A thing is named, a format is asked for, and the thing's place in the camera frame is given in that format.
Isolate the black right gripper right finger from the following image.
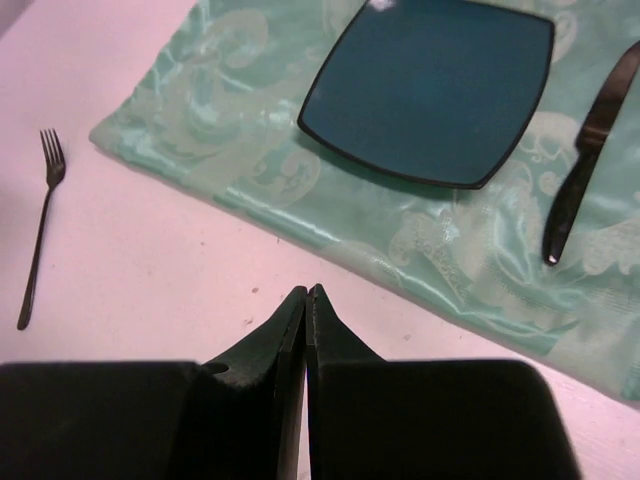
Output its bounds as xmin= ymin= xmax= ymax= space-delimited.
xmin=305 ymin=286 xmax=581 ymax=479

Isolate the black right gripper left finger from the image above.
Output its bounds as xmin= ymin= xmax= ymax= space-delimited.
xmin=1 ymin=286 xmax=306 ymax=479

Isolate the green patterned cloth placemat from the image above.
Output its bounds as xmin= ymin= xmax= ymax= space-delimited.
xmin=90 ymin=1 xmax=639 ymax=402

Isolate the black metal fork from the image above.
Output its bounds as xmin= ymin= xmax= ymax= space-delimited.
xmin=17 ymin=129 xmax=66 ymax=331

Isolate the teal square plate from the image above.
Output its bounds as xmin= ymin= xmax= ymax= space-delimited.
xmin=297 ymin=1 xmax=555 ymax=189

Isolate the black table knife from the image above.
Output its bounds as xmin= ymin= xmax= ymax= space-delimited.
xmin=541 ymin=43 xmax=639 ymax=266

